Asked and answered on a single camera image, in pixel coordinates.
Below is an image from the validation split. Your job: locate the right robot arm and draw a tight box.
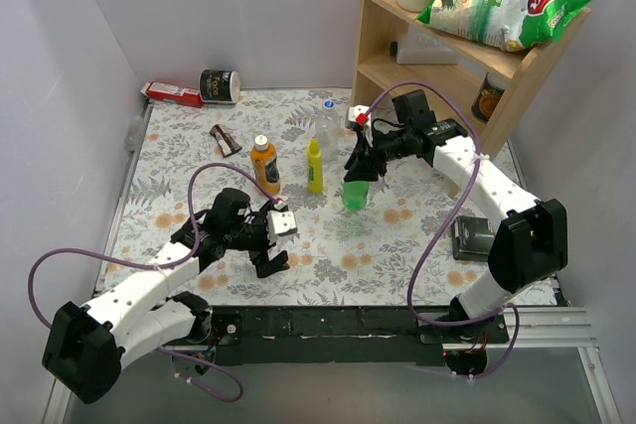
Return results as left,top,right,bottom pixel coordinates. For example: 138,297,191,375
344,89,568,343

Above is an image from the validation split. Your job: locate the clear plastic bottle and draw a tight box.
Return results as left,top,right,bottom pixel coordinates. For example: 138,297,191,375
315,100,341,163

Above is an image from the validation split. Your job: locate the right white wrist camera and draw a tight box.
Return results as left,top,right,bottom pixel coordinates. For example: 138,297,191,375
345,105,373,144

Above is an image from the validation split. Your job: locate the green plastic bottle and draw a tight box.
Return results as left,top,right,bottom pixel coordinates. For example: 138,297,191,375
342,181,370,211

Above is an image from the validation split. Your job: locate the black cylindrical can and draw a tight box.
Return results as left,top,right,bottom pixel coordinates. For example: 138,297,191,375
199,70,240,104

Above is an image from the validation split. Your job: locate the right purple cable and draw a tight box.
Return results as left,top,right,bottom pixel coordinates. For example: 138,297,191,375
365,80,521,381

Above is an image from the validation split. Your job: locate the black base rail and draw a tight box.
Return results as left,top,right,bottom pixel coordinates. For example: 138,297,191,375
62,304,597,368

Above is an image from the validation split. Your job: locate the orange juice bottle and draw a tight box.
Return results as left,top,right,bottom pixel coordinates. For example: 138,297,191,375
250,135,280,196

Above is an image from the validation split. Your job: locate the black green box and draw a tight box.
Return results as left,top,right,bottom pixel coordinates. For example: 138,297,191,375
451,215,495,262

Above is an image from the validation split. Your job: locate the brown snack wrapper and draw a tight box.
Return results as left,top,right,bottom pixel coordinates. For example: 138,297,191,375
210,124,242,158

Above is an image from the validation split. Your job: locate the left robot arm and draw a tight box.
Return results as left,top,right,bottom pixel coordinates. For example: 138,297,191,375
42,188,297,404

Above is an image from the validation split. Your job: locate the purple cable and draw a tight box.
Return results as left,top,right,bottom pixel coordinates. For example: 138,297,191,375
365,80,521,381
28,162,284,403

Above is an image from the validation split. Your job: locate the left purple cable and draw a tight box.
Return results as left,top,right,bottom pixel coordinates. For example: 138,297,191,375
28,162,284,403

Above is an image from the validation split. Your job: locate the green chips bag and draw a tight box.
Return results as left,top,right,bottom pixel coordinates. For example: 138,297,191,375
418,0,591,52

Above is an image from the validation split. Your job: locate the wooden shelf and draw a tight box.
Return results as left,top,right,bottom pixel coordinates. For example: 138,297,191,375
351,0,592,197

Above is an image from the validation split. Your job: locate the red white box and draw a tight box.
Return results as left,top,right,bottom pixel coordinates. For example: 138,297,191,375
140,81,204,108

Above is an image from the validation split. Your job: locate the yellow squeeze bottle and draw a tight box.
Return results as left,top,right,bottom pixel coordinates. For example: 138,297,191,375
307,138,324,194

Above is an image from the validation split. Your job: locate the dark tin can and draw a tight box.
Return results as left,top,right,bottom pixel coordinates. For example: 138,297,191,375
471,73,509,123

